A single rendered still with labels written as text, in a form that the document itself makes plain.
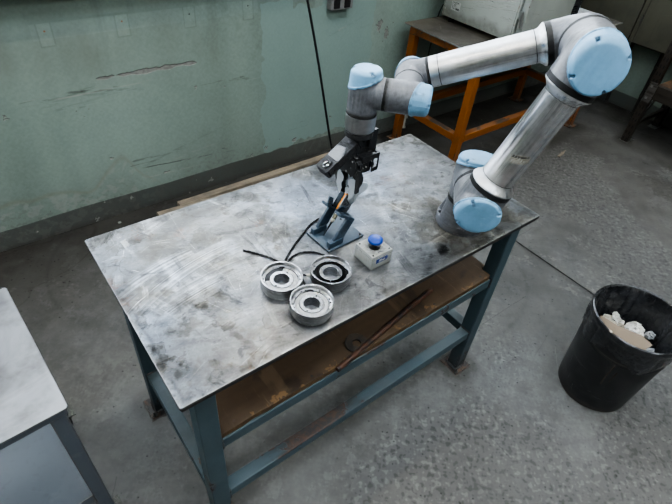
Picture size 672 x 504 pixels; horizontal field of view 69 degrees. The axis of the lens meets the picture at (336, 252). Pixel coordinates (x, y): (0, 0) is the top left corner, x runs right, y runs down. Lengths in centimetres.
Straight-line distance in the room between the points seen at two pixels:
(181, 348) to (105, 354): 110
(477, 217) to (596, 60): 43
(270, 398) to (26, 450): 80
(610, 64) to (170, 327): 107
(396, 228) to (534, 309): 125
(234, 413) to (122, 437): 74
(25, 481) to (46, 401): 51
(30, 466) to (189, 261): 80
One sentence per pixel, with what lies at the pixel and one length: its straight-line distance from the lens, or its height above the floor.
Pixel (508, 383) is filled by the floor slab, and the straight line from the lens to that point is 222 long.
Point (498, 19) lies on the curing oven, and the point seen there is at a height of 90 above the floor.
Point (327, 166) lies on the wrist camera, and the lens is 122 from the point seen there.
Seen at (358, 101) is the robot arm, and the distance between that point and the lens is 118.
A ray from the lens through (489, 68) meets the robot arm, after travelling 128.
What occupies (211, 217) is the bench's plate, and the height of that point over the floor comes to 80.
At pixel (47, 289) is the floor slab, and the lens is 256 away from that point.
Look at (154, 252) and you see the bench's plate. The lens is 137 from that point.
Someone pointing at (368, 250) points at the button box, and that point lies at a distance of 130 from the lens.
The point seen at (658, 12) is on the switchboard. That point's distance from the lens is 465.
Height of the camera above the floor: 169
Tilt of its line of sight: 42 degrees down
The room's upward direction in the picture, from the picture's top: 6 degrees clockwise
